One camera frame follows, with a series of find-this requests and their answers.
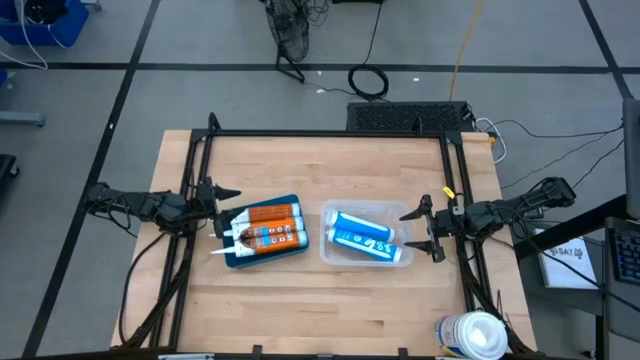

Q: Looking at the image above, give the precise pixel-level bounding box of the clear plastic container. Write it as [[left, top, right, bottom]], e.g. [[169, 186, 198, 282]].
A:
[[318, 198, 415, 268]]

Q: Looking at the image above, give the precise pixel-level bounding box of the Lysol wipes canister white lid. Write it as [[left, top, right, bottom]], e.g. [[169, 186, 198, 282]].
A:
[[434, 310, 510, 360]]

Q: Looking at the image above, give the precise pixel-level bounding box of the white paper booklet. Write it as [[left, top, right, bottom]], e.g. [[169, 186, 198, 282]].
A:
[[532, 229, 599, 290]]

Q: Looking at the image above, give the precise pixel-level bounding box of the white cable by case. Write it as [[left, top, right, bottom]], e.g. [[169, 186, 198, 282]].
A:
[[474, 117, 509, 165]]

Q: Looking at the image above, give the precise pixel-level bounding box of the white cable by bin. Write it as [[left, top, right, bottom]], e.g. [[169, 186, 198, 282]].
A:
[[0, 0, 66, 70]]

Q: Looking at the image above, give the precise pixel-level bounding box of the black perforated computer case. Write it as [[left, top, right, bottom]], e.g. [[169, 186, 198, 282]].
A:
[[346, 101, 475, 134]]

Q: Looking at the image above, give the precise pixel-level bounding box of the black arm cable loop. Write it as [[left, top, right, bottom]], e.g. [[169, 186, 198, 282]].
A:
[[118, 231, 169, 346]]

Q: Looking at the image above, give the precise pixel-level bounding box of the teal plastic tray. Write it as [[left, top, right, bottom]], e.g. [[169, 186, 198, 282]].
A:
[[221, 193, 310, 270]]

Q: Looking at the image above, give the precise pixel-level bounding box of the black side desk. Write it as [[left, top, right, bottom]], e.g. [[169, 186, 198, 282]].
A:
[[514, 194, 640, 360]]

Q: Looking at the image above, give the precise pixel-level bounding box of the black keyboard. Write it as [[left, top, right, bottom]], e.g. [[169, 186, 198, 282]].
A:
[[604, 217, 640, 286]]

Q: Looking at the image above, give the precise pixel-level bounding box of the black floor fan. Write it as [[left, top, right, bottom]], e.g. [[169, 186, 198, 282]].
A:
[[262, 0, 311, 84]]

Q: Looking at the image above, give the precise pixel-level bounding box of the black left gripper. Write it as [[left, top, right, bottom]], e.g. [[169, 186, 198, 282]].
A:
[[194, 177, 242, 236]]

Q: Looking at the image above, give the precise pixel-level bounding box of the grey cart foot bar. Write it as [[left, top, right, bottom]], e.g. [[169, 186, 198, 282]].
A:
[[0, 110, 47, 128]]

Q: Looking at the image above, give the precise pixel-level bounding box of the blue plastic bin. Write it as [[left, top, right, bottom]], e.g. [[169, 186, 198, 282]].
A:
[[0, 0, 90, 47]]

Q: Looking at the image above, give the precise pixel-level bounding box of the grey monitor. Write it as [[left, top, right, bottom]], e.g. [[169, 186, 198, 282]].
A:
[[622, 97, 640, 220]]

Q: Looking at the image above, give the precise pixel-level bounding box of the coiled black cable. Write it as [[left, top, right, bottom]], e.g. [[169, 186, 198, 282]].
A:
[[347, 0, 390, 101]]

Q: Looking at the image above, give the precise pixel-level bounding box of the orange sealant tube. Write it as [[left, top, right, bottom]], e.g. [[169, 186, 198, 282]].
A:
[[222, 215, 305, 242], [210, 229, 309, 258], [230, 202, 302, 225]]

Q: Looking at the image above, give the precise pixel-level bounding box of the black metal table frame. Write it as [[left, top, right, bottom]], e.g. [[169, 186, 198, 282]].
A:
[[117, 112, 539, 360]]

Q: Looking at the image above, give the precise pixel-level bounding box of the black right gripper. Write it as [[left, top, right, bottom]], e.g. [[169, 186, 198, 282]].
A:
[[398, 195, 471, 264]]

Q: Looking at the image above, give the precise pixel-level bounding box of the blue silicone tube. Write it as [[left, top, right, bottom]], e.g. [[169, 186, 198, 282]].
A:
[[327, 227, 404, 264], [324, 208, 396, 244]]

